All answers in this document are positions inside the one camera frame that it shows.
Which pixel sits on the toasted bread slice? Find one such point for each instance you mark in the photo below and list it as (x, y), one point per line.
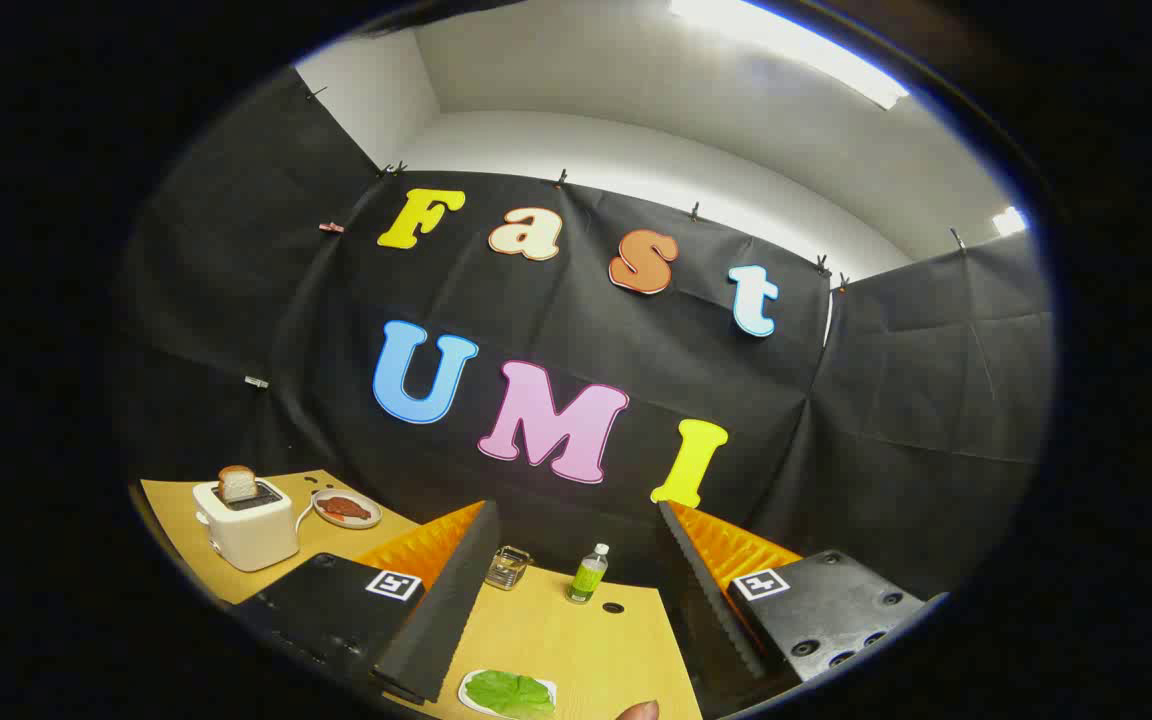
(237, 484)

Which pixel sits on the black backdrop cloth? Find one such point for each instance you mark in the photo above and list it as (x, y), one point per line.
(586, 320)

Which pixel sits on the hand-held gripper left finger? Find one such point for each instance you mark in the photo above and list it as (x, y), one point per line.
(446, 610)

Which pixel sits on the small ceiling light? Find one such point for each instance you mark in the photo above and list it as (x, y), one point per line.
(1010, 221)

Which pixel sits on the brown meat patty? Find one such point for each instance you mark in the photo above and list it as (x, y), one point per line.
(344, 508)

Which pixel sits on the long ceiling light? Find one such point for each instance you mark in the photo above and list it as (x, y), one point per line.
(796, 45)

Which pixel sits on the white toaster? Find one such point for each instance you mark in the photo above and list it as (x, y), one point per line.
(246, 535)

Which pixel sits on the green lettuce leaf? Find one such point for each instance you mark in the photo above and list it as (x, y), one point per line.
(511, 693)

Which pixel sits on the green drink bottle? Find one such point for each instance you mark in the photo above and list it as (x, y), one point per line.
(587, 578)

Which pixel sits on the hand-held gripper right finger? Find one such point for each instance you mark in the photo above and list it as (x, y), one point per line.
(706, 590)

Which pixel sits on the round white plate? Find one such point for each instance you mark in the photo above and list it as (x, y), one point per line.
(372, 520)

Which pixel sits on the square white plate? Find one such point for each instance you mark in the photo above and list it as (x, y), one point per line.
(466, 700)

